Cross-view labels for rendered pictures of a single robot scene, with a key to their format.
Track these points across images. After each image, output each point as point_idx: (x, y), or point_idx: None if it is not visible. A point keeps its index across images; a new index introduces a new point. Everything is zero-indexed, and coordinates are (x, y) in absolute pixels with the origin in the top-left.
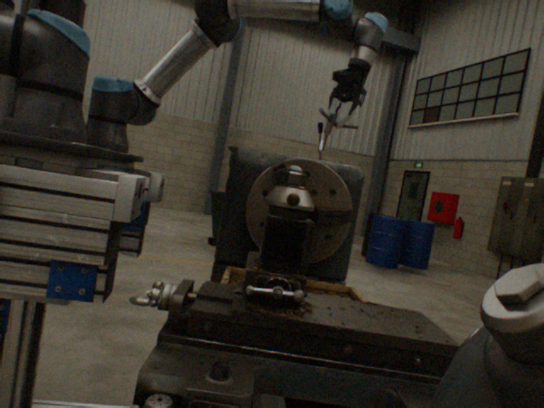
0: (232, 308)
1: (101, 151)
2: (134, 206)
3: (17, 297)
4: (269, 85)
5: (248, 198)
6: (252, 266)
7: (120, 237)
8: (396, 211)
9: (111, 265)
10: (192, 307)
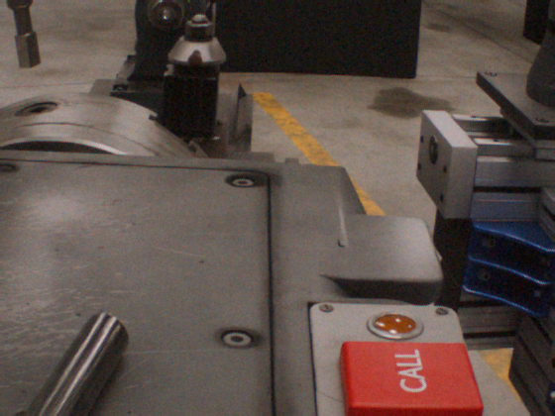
0: (234, 146)
1: (500, 98)
2: (423, 162)
3: None
4: None
5: None
6: (221, 127)
7: (461, 257)
8: None
9: (444, 277)
10: (273, 154)
